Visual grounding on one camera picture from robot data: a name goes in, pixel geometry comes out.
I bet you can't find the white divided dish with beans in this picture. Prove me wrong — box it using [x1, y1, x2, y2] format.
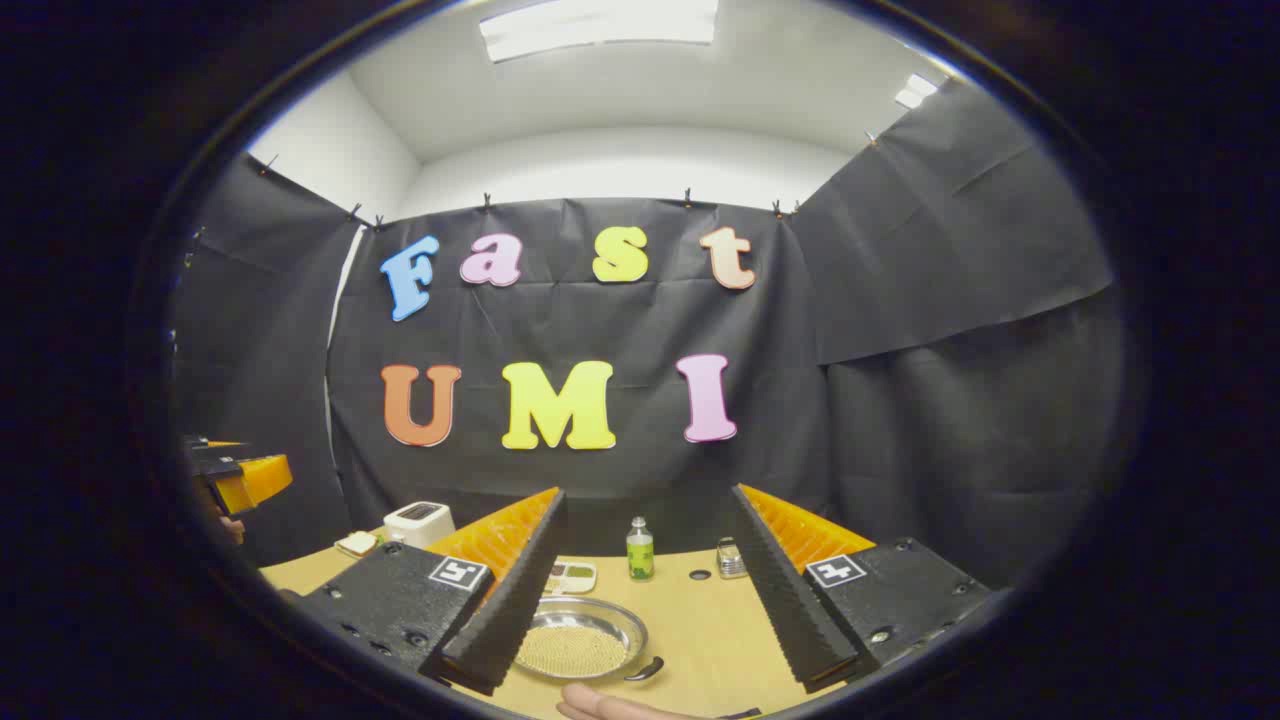
[545, 561, 599, 597]

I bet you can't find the stainless steel pot black handle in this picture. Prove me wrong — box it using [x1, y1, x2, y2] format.
[515, 597, 665, 684]

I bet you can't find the green label drink bottle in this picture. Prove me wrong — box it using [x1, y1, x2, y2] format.
[626, 516, 656, 583]

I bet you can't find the pile of soybeans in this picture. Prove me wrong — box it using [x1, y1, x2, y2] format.
[517, 624, 629, 678]

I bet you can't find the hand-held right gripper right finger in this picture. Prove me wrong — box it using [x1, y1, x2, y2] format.
[730, 483, 991, 694]

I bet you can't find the black backdrop cloth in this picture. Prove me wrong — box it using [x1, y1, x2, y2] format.
[170, 80, 1126, 591]

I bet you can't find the large ceiling light panel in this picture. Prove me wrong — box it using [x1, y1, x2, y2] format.
[479, 0, 720, 64]

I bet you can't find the white toaster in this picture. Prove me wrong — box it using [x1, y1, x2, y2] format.
[384, 501, 457, 550]

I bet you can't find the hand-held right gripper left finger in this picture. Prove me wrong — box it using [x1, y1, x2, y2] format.
[300, 487, 569, 698]

